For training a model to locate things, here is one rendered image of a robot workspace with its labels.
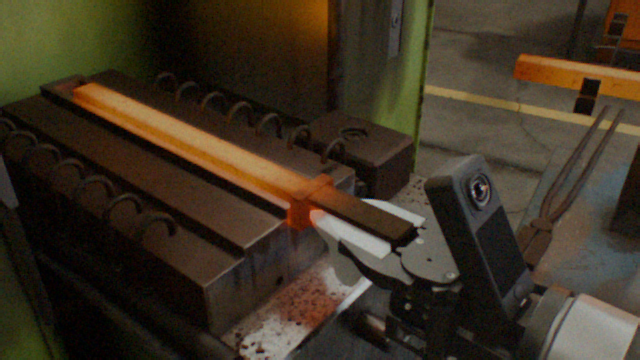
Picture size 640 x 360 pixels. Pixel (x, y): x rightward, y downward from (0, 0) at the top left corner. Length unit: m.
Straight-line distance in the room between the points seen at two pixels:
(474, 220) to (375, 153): 0.25
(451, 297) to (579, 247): 0.50
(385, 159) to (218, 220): 0.20
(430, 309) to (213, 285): 0.17
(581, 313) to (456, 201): 0.11
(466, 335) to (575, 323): 0.09
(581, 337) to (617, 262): 0.50
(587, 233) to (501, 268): 0.53
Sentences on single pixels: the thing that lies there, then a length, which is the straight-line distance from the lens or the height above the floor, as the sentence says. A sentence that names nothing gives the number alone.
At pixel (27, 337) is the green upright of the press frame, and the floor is 0.90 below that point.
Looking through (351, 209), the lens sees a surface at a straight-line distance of 0.47.
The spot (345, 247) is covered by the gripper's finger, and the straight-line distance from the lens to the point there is 0.44.
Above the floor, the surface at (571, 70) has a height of 1.04.
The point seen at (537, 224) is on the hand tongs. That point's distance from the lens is 0.90.
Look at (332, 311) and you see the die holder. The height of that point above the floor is 0.91.
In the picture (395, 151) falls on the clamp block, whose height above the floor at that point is 0.98.
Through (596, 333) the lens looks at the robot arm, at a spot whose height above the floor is 1.01.
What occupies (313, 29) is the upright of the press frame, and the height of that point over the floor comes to 1.06.
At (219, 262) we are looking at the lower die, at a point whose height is 0.98.
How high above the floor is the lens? 1.29
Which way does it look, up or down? 34 degrees down
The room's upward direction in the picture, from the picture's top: straight up
